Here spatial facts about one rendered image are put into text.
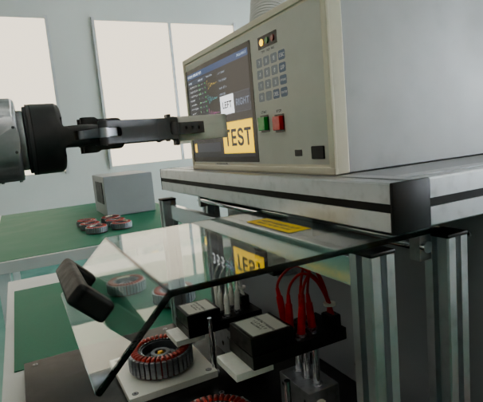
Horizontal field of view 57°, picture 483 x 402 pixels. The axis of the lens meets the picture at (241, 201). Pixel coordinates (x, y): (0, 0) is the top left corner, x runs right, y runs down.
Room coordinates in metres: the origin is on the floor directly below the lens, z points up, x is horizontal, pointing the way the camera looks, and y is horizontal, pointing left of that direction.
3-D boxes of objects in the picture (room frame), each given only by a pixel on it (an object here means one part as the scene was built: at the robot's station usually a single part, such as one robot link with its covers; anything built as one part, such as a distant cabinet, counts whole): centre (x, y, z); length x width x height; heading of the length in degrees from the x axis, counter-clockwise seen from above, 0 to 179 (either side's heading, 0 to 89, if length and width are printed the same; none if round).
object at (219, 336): (0.81, 0.04, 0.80); 0.08 x 0.05 x 0.06; 26
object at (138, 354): (0.74, 0.17, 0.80); 0.11 x 0.11 x 0.04
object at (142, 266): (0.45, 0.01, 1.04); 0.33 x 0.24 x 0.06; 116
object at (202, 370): (0.74, 0.17, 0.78); 0.15 x 0.15 x 0.01; 26
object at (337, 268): (0.68, 0.02, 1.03); 0.62 x 0.01 x 0.03; 26
